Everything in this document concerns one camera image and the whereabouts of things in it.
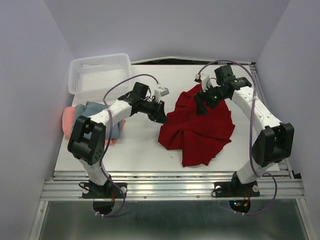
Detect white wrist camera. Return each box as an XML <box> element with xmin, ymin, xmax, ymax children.
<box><xmin>194</xmin><ymin>73</ymin><xmax>212</xmax><ymax>92</ymax></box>
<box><xmin>154</xmin><ymin>87</ymin><xmax>170</xmax><ymax>103</ymax></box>

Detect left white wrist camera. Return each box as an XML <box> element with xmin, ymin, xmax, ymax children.
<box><xmin>154</xmin><ymin>87</ymin><xmax>170</xmax><ymax>103</ymax></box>

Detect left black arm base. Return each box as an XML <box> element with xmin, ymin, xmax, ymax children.
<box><xmin>78</xmin><ymin>180</ymin><xmax>123</xmax><ymax>199</ymax></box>

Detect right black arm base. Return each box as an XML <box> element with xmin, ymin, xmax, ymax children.
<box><xmin>211</xmin><ymin>181</ymin><xmax>260</xmax><ymax>198</ymax></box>

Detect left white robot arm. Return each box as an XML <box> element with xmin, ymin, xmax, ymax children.
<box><xmin>67</xmin><ymin>82</ymin><xmax>169</xmax><ymax>199</ymax></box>

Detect pink pleated skirt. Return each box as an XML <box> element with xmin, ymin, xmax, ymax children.
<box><xmin>62</xmin><ymin>106</ymin><xmax>126</xmax><ymax>145</ymax></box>

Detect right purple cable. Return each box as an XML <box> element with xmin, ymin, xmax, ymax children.
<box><xmin>197</xmin><ymin>59</ymin><xmax>278</xmax><ymax>217</ymax></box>

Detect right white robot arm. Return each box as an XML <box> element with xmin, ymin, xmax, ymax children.
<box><xmin>194</xmin><ymin>65</ymin><xmax>295</xmax><ymax>198</ymax></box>

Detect white plastic basket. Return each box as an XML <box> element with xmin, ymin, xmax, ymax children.
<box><xmin>67</xmin><ymin>53</ymin><xmax>132</xmax><ymax>100</ymax></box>

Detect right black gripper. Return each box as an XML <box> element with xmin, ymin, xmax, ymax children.
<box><xmin>192</xmin><ymin>82</ymin><xmax>228</xmax><ymax>116</ymax></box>

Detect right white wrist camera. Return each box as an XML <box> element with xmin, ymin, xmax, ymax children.
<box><xmin>194</xmin><ymin>73</ymin><xmax>212</xmax><ymax>92</ymax></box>

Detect aluminium mounting rail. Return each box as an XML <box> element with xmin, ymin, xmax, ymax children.
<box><xmin>40</xmin><ymin>170</ymin><xmax>305</xmax><ymax>201</ymax></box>

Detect red skirt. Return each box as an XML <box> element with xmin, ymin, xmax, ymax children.
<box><xmin>158</xmin><ymin>84</ymin><xmax>235</xmax><ymax>167</ymax></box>

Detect light blue denim skirt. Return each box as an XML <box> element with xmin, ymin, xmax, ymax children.
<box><xmin>71</xmin><ymin>101</ymin><xmax>124</xmax><ymax>140</ymax></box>

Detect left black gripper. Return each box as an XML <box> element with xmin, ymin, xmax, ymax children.
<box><xmin>139</xmin><ymin>97</ymin><xmax>168</xmax><ymax>124</ymax></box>

